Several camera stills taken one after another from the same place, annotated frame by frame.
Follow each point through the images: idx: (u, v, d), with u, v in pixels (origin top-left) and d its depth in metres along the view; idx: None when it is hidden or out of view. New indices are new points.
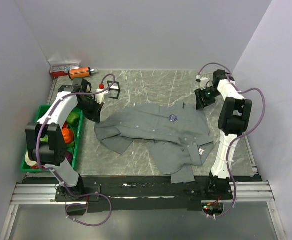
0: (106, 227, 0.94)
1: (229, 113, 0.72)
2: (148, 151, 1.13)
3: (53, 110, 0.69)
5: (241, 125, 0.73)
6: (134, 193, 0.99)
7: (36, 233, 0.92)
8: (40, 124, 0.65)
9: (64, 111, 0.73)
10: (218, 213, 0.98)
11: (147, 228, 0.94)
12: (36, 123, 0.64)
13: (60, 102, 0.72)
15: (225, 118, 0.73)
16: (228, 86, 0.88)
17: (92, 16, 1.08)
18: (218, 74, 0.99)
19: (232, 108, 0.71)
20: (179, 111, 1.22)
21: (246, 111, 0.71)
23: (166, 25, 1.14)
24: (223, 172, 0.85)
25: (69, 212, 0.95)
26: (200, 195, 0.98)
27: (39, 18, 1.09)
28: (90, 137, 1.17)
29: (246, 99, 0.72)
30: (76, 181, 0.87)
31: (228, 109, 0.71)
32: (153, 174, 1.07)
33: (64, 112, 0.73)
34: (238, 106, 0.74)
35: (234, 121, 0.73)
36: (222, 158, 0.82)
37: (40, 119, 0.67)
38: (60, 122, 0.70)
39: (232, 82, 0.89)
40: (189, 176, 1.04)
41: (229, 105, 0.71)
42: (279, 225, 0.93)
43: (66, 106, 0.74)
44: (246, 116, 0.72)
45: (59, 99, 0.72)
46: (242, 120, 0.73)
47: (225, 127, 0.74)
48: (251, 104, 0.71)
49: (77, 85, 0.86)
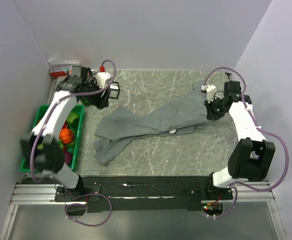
0: (107, 227, 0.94)
1: (243, 160, 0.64)
2: (148, 151, 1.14)
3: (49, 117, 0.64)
5: (257, 172, 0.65)
6: (134, 193, 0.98)
7: (36, 233, 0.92)
8: (35, 134, 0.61)
9: (62, 115, 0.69)
10: (218, 213, 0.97)
11: (147, 228, 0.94)
12: (31, 134, 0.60)
13: (57, 105, 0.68)
15: (239, 164, 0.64)
16: (243, 113, 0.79)
17: (92, 16, 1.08)
18: (230, 91, 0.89)
19: (249, 154, 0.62)
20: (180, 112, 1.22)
21: (265, 158, 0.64)
23: (167, 25, 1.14)
24: (222, 185, 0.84)
25: (69, 212, 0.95)
26: (200, 195, 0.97)
27: (39, 18, 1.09)
28: (90, 137, 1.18)
29: (268, 143, 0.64)
30: (76, 183, 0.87)
31: (244, 155, 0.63)
32: (153, 173, 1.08)
33: (62, 116, 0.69)
34: (255, 147, 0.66)
35: (250, 168, 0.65)
36: (225, 183, 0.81)
37: (35, 128, 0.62)
38: (57, 129, 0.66)
39: (249, 109, 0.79)
40: (189, 163, 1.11)
41: (245, 151, 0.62)
42: (279, 225, 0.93)
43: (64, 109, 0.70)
44: (264, 164, 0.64)
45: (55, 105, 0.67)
46: (260, 168, 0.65)
47: (237, 173, 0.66)
48: (274, 150, 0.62)
49: (76, 77, 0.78)
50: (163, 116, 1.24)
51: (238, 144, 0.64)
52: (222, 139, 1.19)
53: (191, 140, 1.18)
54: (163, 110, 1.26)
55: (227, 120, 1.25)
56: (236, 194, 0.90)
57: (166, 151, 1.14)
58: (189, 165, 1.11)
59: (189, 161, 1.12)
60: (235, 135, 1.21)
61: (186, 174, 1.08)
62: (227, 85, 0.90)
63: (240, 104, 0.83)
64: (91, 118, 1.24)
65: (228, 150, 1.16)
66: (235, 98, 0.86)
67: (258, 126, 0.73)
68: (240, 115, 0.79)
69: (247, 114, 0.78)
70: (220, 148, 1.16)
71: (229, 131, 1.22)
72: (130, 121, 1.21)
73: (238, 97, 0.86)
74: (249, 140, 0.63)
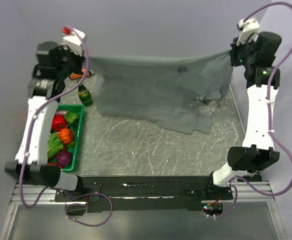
0: (107, 227, 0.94)
1: (243, 163, 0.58)
2: (148, 151, 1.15)
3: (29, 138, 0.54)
5: (256, 169, 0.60)
6: (134, 193, 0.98)
7: (36, 233, 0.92)
8: (19, 162, 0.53)
9: (44, 128, 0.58)
10: (218, 213, 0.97)
11: (147, 228, 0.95)
12: (16, 163, 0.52)
13: (35, 120, 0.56)
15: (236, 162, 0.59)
16: (261, 106, 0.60)
17: (91, 15, 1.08)
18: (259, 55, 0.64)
19: (248, 159, 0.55)
20: (186, 67, 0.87)
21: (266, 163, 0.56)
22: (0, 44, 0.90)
23: (167, 26, 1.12)
24: (222, 183, 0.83)
25: (69, 211, 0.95)
26: (200, 195, 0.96)
27: (39, 19, 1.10)
28: (90, 137, 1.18)
29: (272, 150, 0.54)
30: (76, 185, 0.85)
31: (243, 159, 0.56)
32: (153, 174, 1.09)
33: (45, 128, 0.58)
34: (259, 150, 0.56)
35: (248, 166, 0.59)
36: (225, 181, 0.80)
37: (18, 155, 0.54)
38: (43, 145, 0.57)
39: (269, 103, 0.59)
40: (188, 163, 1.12)
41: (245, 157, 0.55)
42: (279, 224, 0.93)
43: (44, 119, 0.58)
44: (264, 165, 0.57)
45: (33, 119, 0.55)
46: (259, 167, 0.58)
47: (235, 166, 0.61)
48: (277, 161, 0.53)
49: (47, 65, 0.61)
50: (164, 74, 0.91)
51: (241, 150, 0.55)
52: (222, 139, 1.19)
53: (190, 140, 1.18)
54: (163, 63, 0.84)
55: (227, 120, 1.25)
56: (236, 196, 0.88)
57: (166, 151, 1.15)
58: (189, 165, 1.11)
59: (189, 161, 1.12)
60: (235, 135, 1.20)
61: (186, 174, 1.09)
62: (262, 42, 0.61)
63: (262, 90, 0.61)
64: (91, 118, 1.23)
65: (228, 149, 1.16)
66: (258, 77, 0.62)
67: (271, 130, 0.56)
68: (255, 107, 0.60)
69: (265, 109, 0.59)
70: (220, 148, 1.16)
71: (229, 132, 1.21)
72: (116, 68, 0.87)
73: (266, 74, 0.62)
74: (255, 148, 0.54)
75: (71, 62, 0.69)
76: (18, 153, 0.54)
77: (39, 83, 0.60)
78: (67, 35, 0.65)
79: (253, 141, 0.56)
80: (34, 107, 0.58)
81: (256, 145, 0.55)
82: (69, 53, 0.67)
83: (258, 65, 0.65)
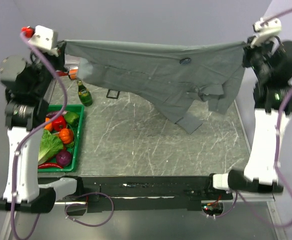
0: (107, 227, 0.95)
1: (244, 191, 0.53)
2: (148, 151, 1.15)
3: (15, 176, 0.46)
5: None
6: (133, 193, 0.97)
7: (36, 233, 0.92)
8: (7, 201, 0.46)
9: (31, 162, 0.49)
10: (218, 213, 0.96)
11: (146, 228, 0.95)
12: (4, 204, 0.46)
13: (19, 157, 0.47)
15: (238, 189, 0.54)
16: (267, 134, 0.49)
17: (90, 15, 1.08)
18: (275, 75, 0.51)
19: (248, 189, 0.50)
20: (189, 57, 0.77)
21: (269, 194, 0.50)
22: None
23: (164, 24, 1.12)
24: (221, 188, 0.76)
25: (69, 212, 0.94)
26: (200, 195, 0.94)
27: (35, 21, 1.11)
28: (89, 137, 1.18)
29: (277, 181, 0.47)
30: (75, 188, 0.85)
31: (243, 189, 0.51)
32: (153, 174, 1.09)
33: (32, 160, 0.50)
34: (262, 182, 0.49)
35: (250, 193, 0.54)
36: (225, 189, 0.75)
37: (5, 194, 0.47)
38: (32, 179, 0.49)
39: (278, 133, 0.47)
40: (189, 163, 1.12)
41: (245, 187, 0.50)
42: (279, 225, 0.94)
43: (29, 152, 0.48)
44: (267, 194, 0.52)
45: (16, 156, 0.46)
46: None
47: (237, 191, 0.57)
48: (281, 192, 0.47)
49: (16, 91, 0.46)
50: (163, 67, 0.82)
51: (243, 182, 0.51)
52: (222, 139, 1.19)
53: (190, 140, 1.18)
54: (165, 52, 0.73)
55: (227, 120, 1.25)
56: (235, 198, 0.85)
57: (166, 151, 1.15)
58: (189, 165, 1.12)
59: (189, 161, 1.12)
60: (235, 135, 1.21)
61: (186, 174, 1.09)
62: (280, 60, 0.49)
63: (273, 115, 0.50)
64: (91, 119, 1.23)
65: (228, 150, 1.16)
66: (269, 104, 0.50)
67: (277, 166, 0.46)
68: (259, 134, 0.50)
69: (272, 139, 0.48)
70: (220, 148, 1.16)
71: (229, 132, 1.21)
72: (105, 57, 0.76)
73: (278, 100, 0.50)
74: (257, 185, 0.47)
75: (48, 68, 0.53)
76: (5, 192, 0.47)
77: (15, 110, 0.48)
78: (32, 38, 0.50)
79: (254, 175, 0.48)
80: (16, 139, 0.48)
81: (258, 181, 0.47)
82: (42, 56, 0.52)
83: (270, 85, 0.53)
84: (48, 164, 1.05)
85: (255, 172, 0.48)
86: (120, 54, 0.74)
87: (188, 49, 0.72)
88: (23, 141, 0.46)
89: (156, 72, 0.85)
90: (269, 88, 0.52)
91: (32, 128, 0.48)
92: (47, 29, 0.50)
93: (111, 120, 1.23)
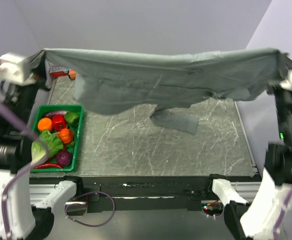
0: (107, 227, 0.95)
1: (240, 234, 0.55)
2: (148, 151, 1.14)
3: (6, 218, 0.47)
5: None
6: (134, 193, 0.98)
7: None
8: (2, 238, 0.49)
9: (21, 202, 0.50)
10: (218, 213, 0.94)
11: (146, 228, 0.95)
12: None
13: (7, 201, 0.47)
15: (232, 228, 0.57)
16: (269, 201, 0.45)
17: (90, 14, 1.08)
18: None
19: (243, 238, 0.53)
20: (202, 68, 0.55)
21: None
22: None
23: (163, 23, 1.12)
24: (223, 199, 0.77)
25: (69, 212, 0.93)
26: (199, 195, 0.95)
27: (37, 19, 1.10)
28: (89, 137, 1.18)
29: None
30: (74, 190, 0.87)
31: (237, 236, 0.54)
32: (153, 173, 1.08)
33: (23, 199, 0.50)
34: None
35: None
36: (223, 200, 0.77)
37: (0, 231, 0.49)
38: (24, 215, 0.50)
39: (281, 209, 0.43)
40: (189, 163, 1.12)
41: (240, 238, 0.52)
42: None
43: (18, 194, 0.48)
44: None
45: (4, 200, 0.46)
46: None
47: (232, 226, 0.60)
48: None
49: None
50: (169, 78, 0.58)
51: (238, 231, 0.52)
52: (222, 139, 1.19)
53: (190, 140, 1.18)
54: (168, 65, 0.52)
55: (227, 120, 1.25)
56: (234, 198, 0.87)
57: (166, 151, 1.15)
58: (189, 165, 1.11)
59: (189, 161, 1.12)
60: (235, 135, 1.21)
61: (186, 174, 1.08)
62: None
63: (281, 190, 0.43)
64: (91, 118, 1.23)
65: (228, 149, 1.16)
66: (280, 179, 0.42)
67: (275, 232, 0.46)
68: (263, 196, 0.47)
69: (273, 210, 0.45)
70: (220, 148, 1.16)
71: (229, 132, 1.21)
72: (97, 76, 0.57)
73: None
74: None
75: (26, 93, 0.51)
76: (0, 230, 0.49)
77: None
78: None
79: (249, 232, 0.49)
80: (2, 181, 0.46)
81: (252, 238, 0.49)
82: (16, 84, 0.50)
83: (290, 155, 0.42)
84: (48, 164, 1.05)
85: (251, 231, 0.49)
86: (111, 72, 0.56)
87: (198, 60, 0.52)
88: (8, 187, 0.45)
89: (163, 83, 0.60)
90: (286, 157, 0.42)
91: (17, 170, 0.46)
92: (14, 61, 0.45)
93: (110, 120, 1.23)
